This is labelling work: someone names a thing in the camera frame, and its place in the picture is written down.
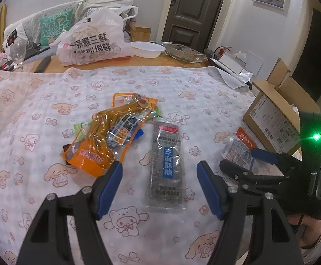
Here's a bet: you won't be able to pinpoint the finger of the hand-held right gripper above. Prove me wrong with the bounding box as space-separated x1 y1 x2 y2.
251 148 290 166
219 159 283 196

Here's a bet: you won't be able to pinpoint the yellow rolled mat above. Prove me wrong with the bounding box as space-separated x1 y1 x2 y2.
0 4 8 38

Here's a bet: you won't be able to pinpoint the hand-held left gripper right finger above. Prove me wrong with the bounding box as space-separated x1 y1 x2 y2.
196 161 304 265

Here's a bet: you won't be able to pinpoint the pink plastic bag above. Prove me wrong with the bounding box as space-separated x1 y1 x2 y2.
0 52 12 67

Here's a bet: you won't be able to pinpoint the white plastic bowl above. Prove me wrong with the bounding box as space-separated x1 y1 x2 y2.
129 41 166 59

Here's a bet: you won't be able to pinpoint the wine glass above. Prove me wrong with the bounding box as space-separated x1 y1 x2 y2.
9 39 28 72

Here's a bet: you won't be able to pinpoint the white printed plastic bag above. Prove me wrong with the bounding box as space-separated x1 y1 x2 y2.
50 7 139 67

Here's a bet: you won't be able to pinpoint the white tissue box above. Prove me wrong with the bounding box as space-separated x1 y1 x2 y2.
218 51 246 74

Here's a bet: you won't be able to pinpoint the clear packet with blue label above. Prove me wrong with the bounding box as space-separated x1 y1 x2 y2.
107 116 144 148

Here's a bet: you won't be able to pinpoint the grey sofa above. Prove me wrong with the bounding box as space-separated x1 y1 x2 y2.
2 0 139 53

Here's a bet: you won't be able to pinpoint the red fire extinguisher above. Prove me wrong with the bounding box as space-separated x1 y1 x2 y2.
214 45 233 58

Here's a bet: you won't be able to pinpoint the grey sesame candy packet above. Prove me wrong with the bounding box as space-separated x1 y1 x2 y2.
145 120 187 213

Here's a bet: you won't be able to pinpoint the white wall panel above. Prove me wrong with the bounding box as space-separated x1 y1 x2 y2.
243 50 266 76

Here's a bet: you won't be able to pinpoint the clear packet with orange label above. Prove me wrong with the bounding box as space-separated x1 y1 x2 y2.
222 127 257 170

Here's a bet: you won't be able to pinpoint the glass ashtray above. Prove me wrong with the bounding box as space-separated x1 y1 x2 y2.
162 44 209 64

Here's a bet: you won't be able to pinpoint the brown cardboard box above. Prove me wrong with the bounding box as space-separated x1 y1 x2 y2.
242 58 321 155

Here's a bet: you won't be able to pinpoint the orange packet of yellow strips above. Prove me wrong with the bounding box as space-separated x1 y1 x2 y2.
61 92 159 178

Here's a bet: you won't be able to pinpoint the black remote control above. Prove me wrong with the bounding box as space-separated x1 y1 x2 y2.
34 56 52 73

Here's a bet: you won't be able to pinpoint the black laptop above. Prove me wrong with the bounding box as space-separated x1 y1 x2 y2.
25 45 51 61

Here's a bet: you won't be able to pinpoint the person's right hand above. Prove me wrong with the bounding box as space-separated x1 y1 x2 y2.
287 215 321 243

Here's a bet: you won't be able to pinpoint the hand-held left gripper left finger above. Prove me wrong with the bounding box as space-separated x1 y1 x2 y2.
16 161 123 265

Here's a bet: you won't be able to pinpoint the green coral print cushion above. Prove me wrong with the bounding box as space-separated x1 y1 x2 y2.
40 9 74 45

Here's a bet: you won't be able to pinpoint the white tote bag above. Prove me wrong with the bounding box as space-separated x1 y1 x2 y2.
75 0 139 23

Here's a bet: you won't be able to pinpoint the cartoon printed tablecloth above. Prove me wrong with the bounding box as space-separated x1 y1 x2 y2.
0 66 263 265

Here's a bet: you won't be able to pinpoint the green snack packet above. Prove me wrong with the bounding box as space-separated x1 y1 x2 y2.
73 123 89 137

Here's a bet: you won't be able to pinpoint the white papers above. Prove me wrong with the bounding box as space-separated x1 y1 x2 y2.
208 58 253 89

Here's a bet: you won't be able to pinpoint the dark grey door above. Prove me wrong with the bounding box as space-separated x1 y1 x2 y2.
164 0 230 46

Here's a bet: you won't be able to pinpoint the white cushion with red print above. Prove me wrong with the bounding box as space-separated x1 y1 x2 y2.
3 23 28 51

